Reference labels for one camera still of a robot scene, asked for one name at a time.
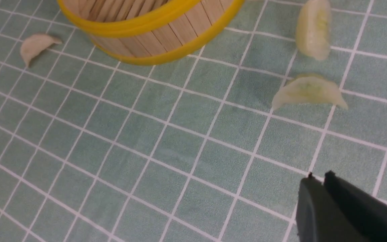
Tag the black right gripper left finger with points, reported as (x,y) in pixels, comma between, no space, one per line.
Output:
(319,218)

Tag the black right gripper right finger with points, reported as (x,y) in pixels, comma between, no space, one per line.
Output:
(365,213)

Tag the pale green dumpling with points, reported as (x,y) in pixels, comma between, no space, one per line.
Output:
(312,34)
(309,88)

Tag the white dumpling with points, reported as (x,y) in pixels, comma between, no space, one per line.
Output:
(33,45)

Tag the bamboo steamer tray yellow rim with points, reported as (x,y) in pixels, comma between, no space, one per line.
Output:
(150,32)

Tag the green checkered tablecloth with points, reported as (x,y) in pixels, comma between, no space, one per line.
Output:
(94,150)

